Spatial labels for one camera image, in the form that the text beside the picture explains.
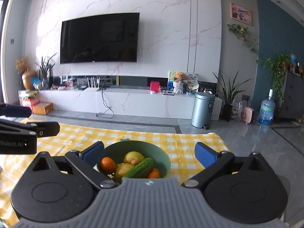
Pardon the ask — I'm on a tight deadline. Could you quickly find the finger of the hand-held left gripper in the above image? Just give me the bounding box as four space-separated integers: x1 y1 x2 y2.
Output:
0 119 60 139
0 104 32 118

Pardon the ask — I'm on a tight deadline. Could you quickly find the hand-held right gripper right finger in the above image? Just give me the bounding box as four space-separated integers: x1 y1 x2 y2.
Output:
182 142 272 188

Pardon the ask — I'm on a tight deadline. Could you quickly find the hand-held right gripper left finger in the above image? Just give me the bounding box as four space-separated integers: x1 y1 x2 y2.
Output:
31 141 120 188

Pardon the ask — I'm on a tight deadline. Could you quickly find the orange tangerine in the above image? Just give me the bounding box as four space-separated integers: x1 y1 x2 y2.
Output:
100 157 117 173
147 168 161 179

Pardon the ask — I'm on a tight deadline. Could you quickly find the reddish mango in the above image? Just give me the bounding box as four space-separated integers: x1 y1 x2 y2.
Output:
115 163 136 181

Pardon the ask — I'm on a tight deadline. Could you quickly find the green colander bowl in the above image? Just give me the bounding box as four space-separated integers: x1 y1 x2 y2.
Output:
94 141 172 184

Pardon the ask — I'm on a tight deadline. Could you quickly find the green cucumber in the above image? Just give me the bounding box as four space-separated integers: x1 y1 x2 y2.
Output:
121 157 154 179

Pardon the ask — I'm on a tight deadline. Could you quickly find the red cardboard box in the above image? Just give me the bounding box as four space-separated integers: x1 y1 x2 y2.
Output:
19 97 40 107

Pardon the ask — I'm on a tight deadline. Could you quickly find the orange cardboard box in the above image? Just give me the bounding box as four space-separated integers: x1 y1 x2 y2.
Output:
32 102 54 115

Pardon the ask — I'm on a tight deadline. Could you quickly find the orange vase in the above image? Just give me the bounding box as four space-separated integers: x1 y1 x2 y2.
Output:
22 70 40 91

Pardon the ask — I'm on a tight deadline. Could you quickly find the silver pedal trash can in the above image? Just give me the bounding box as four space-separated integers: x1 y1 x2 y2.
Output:
191 92 216 129

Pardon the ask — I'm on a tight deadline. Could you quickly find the dried yellow plant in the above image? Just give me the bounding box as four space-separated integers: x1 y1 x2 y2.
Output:
15 56 29 73

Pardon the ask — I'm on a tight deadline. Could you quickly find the long-leaf plant in glass vase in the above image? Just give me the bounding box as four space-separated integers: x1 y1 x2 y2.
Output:
36 52 58 90

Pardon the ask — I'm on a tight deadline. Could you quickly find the yellow checkered tablecloth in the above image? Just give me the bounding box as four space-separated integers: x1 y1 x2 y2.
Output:
0 117 232 222

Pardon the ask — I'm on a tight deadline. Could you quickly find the white plastic bag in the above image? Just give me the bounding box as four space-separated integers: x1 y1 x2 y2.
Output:
231 102 243 122

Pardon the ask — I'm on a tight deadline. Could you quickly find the pink fan heater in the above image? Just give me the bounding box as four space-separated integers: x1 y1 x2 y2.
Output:
241 107 255 124

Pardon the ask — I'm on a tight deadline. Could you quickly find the white router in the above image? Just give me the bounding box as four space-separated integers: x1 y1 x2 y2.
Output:
84 75 101 93

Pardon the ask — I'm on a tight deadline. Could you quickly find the long-leaf plant in black pot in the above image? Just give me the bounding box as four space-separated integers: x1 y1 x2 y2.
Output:
212 71 252 122

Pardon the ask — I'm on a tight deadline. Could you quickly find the white marble tv console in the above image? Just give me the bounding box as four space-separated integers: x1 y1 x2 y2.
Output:
38 85 223 121

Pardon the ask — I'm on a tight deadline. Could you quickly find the blue water jug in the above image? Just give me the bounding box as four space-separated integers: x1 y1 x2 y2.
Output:
257 89 276 126

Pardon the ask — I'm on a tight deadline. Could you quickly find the round printed hand fan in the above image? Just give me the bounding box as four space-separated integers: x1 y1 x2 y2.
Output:
185 72 199 92

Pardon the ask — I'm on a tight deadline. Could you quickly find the printed picture card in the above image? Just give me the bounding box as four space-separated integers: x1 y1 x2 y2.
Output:
168 71 177 91

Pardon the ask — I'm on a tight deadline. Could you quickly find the brown teddy bear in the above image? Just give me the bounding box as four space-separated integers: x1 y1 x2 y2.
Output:
172 71 188 84

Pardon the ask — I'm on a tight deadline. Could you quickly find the grey dresser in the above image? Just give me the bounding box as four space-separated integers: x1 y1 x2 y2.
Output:
278 70 304 124

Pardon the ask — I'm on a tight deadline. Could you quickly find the green ivy plant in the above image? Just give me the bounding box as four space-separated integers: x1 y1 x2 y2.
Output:
258 53 291 110

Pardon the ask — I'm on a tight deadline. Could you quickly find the hanging green vine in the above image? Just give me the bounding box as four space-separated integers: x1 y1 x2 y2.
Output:
227 24 261 58

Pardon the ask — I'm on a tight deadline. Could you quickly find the black power cable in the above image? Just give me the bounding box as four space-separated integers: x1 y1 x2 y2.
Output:
96 88 115 118

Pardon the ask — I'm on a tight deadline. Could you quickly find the black wall television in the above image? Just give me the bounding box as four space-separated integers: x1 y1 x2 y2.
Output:
60 13 140 65

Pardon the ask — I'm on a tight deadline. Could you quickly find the framed wall picture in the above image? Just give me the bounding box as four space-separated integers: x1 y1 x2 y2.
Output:
229 2 253 26

